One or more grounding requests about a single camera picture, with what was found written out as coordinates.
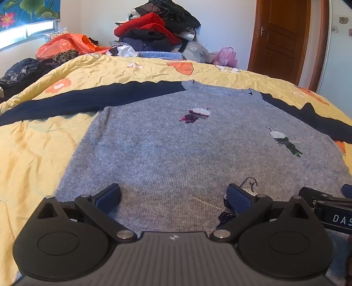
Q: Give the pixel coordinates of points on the grey sweater with navy sleeves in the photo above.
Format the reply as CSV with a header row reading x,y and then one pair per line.
x,y
165,154

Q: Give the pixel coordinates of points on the window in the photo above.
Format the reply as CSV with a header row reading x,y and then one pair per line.
x,y
27,33

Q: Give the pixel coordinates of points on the wooden door frame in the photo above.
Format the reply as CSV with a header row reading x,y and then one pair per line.
x,y
320,41

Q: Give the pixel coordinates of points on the heap of black clothes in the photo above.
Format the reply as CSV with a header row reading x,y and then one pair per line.
x,y
172,11

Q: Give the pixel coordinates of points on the lotus flower wall poster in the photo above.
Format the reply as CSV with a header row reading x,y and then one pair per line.
x,y
27,11

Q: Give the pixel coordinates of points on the leopard print cloth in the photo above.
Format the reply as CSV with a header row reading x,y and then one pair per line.
x,y
64,56

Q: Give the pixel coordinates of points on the dark patterned cloth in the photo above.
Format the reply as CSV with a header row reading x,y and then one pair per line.
x,y
22,72

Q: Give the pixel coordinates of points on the brown wooden door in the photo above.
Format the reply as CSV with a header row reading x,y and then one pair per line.
x,y
277,41

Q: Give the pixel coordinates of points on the blue knitted garment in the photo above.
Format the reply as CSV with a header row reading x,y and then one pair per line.
x,y
159,55

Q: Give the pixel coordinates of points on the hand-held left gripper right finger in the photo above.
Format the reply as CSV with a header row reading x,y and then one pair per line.
x,y
239,198

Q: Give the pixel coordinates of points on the yellow printed quilt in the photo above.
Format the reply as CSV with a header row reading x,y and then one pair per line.
x,y
27,154

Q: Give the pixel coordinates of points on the red garment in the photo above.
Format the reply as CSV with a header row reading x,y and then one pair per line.
x,y
150,23

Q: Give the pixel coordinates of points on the navy garment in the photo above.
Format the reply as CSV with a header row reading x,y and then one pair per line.
x,y
132,44

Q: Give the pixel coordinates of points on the orange plastic bag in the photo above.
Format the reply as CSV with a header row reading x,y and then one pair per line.
x,y
63,45

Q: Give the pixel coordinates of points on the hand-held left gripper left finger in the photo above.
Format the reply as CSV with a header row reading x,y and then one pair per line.
x,y
109,195

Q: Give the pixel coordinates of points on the pink plastic bag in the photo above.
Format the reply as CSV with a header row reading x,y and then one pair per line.
x,y
224,56

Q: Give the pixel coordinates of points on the white crumpled cloth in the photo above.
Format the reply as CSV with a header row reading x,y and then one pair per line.
x,y
123,51

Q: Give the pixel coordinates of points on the dark brown cloth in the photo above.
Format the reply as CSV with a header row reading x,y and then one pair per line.
x,y
93,41

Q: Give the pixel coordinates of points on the floral pillow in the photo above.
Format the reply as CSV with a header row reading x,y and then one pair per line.
x,y
57,34

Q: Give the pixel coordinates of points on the black garment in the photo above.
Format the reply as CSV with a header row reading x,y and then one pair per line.
x,y
151,35

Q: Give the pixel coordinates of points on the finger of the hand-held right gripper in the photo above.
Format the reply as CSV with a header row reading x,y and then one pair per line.
x,y
316,195
347,190

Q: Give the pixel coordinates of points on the clear plastic bag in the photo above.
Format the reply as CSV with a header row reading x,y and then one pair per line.
x,y
195,52

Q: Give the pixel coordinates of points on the flower wall sticker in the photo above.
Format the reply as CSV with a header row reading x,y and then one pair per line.
x,y
343,20
334,29

